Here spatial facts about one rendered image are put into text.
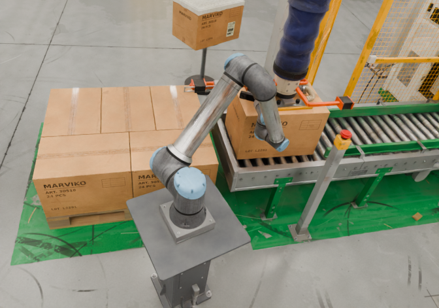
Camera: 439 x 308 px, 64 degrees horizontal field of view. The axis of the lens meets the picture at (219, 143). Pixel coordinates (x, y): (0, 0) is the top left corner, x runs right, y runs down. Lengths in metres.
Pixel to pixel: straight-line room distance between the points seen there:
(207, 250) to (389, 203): 2.09
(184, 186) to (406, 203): 2.42
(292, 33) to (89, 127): 1.58
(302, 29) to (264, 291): 1.70
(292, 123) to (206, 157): 0.65
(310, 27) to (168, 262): 1.47
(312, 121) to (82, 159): 1.57
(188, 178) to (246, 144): 0.88
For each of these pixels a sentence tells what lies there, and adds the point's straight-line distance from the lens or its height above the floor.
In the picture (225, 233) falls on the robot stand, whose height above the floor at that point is 0.75.
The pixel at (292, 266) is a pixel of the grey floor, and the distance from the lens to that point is 2.74.
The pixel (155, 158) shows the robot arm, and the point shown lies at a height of 1.04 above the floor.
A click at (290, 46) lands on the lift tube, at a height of 1.37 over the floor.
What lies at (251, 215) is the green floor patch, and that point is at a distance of 2.90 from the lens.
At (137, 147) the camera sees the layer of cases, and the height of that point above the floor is 0.54.
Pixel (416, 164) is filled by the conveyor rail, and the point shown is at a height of 0.50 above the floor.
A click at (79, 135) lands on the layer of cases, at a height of 0.54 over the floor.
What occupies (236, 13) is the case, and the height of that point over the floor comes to 0.91.
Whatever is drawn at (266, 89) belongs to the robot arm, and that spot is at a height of 1.44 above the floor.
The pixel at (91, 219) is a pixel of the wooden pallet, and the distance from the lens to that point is 2.83.
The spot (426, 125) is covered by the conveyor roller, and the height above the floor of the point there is 0.53.
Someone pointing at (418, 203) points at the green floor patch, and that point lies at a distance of 3.66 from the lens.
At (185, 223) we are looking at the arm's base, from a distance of 1.77.
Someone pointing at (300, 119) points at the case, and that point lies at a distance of 2.42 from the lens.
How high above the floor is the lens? 2.29
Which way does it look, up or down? 42 degrees down
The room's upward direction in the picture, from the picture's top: 9 degrees clockwise
